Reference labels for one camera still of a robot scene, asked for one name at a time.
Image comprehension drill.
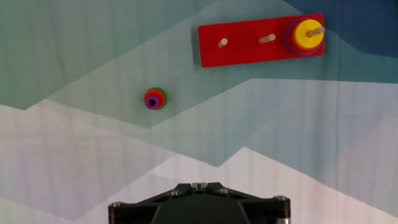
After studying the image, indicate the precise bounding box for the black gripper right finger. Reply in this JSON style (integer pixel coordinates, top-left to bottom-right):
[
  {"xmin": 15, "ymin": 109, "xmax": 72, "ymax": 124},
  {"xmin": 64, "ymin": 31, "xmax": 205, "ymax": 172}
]
[{"xmin": 199, "ymin": 182, "xmax": 292, "ymax": 224}]

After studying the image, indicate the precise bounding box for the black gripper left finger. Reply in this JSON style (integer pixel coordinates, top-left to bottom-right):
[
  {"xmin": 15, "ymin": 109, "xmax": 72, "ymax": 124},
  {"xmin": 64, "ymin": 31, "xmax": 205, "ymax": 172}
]
[{"xmin": 108, "ymin": 182, "xmax": 200, "ymax": 224}]

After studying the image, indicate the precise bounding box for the yellow Hanoi ring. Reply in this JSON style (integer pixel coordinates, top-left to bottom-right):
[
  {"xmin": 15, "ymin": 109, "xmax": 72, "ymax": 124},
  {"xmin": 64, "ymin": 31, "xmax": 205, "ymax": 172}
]
[{"xmin": 294, "ymin": 19, "xmax": 325, "ymax": 50}]

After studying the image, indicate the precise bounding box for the red Hanoi base with pegs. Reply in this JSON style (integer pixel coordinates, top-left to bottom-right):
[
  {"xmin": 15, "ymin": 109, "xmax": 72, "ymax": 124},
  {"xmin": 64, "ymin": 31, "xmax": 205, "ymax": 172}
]
[{"xmin": 197, "ymin": 12, "xmax": 326, "ymax": 68}]

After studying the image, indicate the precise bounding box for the blue green white cloth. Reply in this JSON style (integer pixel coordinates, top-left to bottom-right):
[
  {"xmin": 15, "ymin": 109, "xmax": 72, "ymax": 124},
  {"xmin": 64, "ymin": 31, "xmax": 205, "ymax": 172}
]
[{"xmin": 0, "ymin": 0, "xmax": 398, "ymax": 224}]

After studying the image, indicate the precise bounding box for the small purple Hanoi ring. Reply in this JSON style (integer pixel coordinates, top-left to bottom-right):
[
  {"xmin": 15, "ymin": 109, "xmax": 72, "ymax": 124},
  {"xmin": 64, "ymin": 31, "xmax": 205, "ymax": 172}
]
[{"xmin": 144, "ymin": 95, "xmax": 160, "ymax": 110}]

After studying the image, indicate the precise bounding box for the small red Hanoi ring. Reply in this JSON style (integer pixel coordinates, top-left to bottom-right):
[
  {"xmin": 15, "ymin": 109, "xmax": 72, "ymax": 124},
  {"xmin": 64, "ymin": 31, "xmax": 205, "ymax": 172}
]
[{"xmin": 144, "ymin": 91, "xmax": 163, "ymax": 110}]

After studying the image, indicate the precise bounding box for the green Hanoi ring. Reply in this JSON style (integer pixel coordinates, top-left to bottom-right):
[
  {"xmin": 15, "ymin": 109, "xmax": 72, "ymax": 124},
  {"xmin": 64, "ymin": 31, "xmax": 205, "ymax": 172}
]
[{"xmin": 149, "ymin": 87, "xmax": 168, "ymax": 110}]

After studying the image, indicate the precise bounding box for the small orange Hanoi ring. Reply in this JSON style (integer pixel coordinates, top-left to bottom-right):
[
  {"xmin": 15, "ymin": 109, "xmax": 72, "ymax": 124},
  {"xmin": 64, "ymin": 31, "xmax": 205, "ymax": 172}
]
[{"xmin": 144, "ymin": 88, "xmax": 165, "ymax": 110}]

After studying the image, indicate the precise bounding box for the large purple Hanoi ring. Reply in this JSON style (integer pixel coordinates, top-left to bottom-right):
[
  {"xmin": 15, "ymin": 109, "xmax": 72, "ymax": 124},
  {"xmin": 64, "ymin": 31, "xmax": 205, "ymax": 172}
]
[{"xmin": 284, "ymin": 17, "xmax": 323, "ymax": 57}]

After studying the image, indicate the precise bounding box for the large orange Hanoi ring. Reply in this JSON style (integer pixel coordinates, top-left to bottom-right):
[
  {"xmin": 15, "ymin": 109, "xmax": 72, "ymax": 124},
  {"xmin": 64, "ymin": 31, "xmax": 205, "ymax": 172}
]
[{"xmin": 290, "ymin": 22, "xmax": 323, "ymax": 53}]

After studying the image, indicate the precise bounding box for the large red Hanoi ring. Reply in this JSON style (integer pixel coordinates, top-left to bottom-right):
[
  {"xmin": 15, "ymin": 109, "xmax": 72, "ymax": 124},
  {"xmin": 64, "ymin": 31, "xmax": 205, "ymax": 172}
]
[{"xmin": 287, "ymin": 20, "xmax": 323, "ymax": 55}]

